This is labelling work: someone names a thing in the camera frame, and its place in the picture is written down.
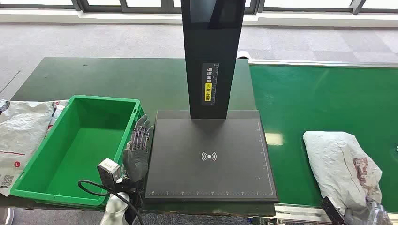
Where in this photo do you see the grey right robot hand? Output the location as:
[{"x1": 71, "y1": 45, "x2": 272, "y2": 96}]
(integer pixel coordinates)
[{"x1": 342, "y1": 202, "x2": 391, "y2": 225}]

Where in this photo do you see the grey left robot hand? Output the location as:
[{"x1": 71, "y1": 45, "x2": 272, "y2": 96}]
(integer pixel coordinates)
[{"x1": 122, "y1": 114, "x2": 154, "y2": 184}]

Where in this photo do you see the grey poly mailer parcel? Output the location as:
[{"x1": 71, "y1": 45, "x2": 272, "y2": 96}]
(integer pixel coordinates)
[{"x1": 302, "y1": 130, "x2": 383, "y2": 218}]

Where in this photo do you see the black inbound scanner machine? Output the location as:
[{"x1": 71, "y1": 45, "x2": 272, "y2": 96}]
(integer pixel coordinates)
[{"x1": 144, "y1": 0, "x2": 279, "y2": 204}]

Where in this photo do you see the green conveyor belt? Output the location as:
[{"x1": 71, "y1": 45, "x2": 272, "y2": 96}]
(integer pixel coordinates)
[{"x1": 248, "y1": 63, "x2": 398, "y2": 213}]

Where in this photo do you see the green plastic crate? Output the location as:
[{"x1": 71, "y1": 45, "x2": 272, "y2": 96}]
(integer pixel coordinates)
[{"x1": 10, "y1": 94, "x2": 147, "y2": 208}]

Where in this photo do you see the white poly mailer red lettering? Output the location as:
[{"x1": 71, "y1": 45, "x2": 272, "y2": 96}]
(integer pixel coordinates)
[{"x1": 46, "y1": 99, "x2": 69, "y2": 129}]

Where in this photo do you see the yellow and grey ruler label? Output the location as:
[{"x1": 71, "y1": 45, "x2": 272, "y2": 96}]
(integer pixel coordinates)
[{"x1": 202, "y1": 62, "x2": 220, "y2": 106}]

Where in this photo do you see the white poly mailer QR code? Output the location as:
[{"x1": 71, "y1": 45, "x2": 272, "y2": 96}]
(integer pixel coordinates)
[{"x1": 0, "y1": 100, "x2": 58, "y2": 197}]

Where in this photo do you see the white rounded floor object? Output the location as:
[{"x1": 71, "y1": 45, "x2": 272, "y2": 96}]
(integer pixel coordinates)
[{"x1": 0, "y1": 207, "x2": 15, "y2": 225}]

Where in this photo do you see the white window sill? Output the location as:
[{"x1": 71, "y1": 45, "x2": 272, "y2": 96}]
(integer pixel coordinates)
[{"x1": 0, "y1": 8, "x2": 398, "y2": 29}]

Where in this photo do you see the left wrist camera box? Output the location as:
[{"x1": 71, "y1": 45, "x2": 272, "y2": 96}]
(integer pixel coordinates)
[{"x1": 97, "y1": 158, "x2": 122, "y2": 188}]

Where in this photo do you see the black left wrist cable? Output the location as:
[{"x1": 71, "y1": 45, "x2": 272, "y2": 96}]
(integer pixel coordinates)
[{"x1": 77, "y1": 179, "x2": 144, "y2": 225}]

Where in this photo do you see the dark window frame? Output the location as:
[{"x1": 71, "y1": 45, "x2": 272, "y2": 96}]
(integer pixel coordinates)
[{"x1": 0, "y1": 0, "x2": 398, "y2": 15}]

